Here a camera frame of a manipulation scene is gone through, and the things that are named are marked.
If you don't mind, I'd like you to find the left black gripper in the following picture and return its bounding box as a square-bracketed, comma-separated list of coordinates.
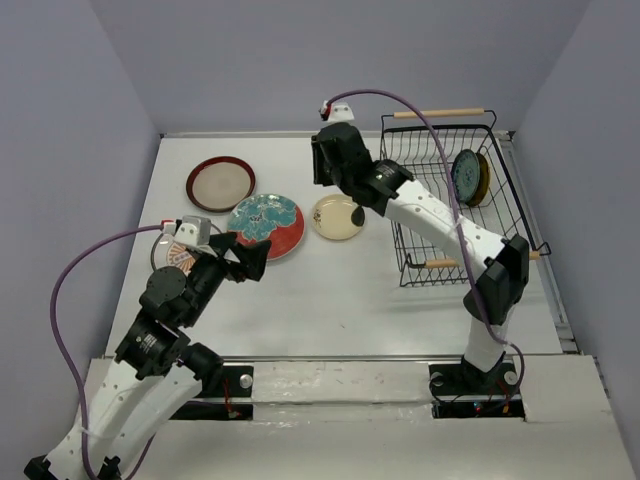
[184, 230, 274, 324]

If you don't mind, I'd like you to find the cream small plate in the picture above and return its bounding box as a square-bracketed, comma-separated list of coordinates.
[311, 194, 364, 241]

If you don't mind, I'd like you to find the red teal floral plate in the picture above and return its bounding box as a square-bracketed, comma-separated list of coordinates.
[227, 194, 305, 261]

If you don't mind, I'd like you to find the red rimmed cream plate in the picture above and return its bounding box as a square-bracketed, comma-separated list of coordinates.
[185, 156, 256, 213]

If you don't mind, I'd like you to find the white orange sunburst plate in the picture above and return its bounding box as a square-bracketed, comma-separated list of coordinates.
[150, 234, 196, 275]

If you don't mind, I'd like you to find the blue green floral plate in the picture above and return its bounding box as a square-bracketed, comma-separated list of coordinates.
[451, 149, 480, 206]

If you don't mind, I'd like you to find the yellow patterned plate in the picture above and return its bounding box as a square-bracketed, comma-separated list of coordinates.
[470, 152, 491, 207]

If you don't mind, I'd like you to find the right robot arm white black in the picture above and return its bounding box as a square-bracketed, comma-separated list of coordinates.
[311, 122, 530, 392]

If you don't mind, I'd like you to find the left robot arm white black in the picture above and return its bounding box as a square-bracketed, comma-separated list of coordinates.
[24, 224, 271, 479]

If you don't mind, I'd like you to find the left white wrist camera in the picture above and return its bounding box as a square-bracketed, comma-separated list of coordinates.
[173, 215, 213, 254]

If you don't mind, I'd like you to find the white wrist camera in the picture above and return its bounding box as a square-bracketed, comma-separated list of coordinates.
[173, 215, 213, 254]
[319, 101, 355, 123]

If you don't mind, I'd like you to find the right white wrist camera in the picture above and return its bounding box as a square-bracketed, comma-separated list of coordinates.
[319, 101, 355, 123]

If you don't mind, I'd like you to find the black wire dish rack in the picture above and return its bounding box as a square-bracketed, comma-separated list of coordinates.
[380, 114, 551, 287]

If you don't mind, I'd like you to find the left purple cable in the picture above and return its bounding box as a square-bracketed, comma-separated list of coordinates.
[49, 223, 166, 480]

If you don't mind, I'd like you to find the purple cable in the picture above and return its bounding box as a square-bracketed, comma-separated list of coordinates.
[49, 223, 166, 480]
[329, 88, 525, 401]

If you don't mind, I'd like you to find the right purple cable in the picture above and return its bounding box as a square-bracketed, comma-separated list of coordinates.
[329, 88, 525, 401]

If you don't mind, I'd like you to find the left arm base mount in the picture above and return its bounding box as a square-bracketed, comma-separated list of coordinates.
[171, 364, 254, 421]

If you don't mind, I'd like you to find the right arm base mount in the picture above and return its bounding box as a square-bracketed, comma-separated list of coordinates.
[428, 362, 525, 420]

